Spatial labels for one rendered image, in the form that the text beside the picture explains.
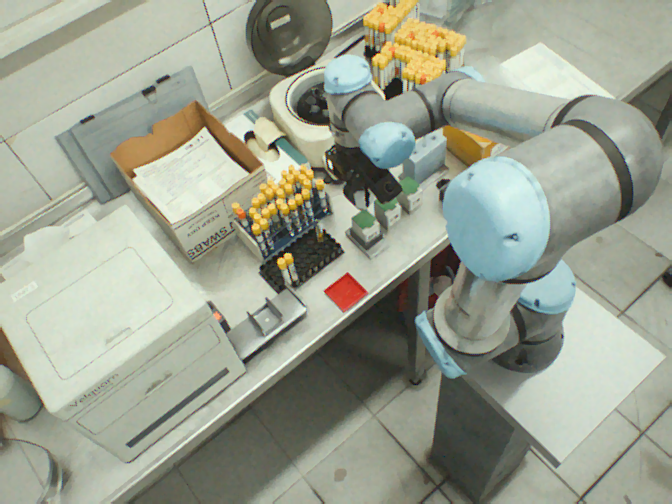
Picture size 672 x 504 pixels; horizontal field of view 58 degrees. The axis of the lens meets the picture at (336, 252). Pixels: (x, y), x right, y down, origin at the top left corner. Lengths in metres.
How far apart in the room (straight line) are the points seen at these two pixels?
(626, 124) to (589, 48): 1.19
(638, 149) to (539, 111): 0.17
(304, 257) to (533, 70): 0.79
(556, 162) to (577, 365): 0.66
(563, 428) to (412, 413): 1.00
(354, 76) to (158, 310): 0.48
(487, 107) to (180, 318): 0.55
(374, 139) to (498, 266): 0.39
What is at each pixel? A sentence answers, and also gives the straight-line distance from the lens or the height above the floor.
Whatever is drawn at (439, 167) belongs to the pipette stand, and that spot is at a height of 0.89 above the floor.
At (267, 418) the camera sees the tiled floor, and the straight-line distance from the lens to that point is 2.15.
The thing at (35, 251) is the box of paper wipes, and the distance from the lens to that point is 1.47.
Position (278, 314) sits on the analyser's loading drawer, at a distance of 1.22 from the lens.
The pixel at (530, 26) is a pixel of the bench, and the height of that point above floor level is 0.87.
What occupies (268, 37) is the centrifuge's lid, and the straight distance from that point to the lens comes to 1.59.
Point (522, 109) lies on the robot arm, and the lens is 0.81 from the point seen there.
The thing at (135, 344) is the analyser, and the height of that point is 1.17.
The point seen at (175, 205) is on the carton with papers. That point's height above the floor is 0.94.
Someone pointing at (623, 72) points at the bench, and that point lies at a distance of 1.79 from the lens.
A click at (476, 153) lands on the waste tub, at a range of 1.44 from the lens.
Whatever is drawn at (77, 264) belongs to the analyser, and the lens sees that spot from 1.12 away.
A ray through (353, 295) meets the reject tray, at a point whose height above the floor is 0.88.
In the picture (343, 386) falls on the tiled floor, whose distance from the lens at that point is 2.15.
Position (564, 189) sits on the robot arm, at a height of 1.55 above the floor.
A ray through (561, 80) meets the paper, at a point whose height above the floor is 0.89.
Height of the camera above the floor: 2.01
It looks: 57 degrees down
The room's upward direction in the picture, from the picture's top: 10 degrees counter-clockwise
